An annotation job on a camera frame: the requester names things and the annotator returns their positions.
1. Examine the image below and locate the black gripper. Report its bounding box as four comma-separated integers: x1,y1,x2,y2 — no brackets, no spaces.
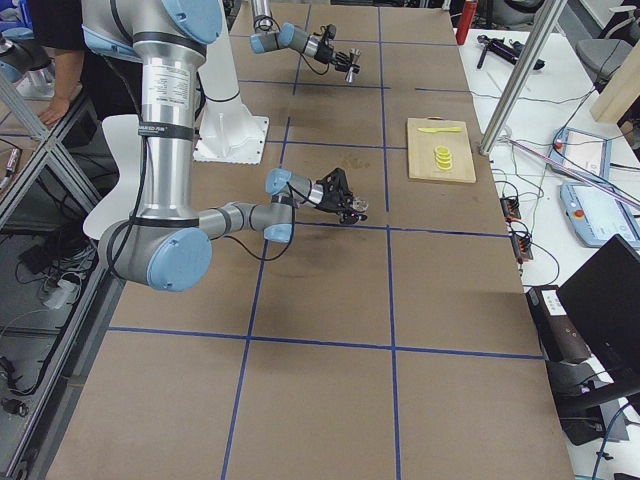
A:
314,168,368,224
319,24,349,71

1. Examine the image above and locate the clear glass measuring cup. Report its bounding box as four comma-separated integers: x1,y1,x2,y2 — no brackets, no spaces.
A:
351,197,369,213

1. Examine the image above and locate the steel double jigger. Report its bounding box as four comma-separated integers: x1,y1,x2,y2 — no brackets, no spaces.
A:
345,48,361,84

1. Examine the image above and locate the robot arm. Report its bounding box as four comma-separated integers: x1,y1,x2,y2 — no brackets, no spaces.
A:
250,1,361,83
82,1,367,292

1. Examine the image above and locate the bamboo cutting board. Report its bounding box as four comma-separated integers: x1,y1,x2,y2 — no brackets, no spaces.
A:
406,118,476,184

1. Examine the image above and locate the yellow plastic knife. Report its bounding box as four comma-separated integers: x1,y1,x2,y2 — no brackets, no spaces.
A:
417,127,463,134

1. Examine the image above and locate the red bottle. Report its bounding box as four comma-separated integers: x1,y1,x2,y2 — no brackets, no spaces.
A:
456,0,477,46

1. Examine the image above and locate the person in black shirt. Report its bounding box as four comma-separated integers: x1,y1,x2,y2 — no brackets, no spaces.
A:
29,0,146,126

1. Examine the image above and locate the blue teach pendant near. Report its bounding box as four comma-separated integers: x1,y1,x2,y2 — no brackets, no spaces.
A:
560,182,639,249

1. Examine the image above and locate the blue teach pendant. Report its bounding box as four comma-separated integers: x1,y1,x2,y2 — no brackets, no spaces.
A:
548,127,611,180
560,182,639,249

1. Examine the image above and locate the blue teach pendant far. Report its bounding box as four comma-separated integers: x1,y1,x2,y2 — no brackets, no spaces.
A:
548,127,611,180

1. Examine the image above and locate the black laptop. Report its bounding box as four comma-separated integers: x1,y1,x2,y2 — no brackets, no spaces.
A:
555,233,640,371

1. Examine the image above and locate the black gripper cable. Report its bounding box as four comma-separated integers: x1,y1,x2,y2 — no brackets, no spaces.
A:
209,179,321,262
297,22,331,76

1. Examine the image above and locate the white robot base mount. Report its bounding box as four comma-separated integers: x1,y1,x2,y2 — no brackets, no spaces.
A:
194,29,269,165

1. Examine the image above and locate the aluminium frame post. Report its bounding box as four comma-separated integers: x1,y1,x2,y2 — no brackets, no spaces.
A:
479,0,567,156

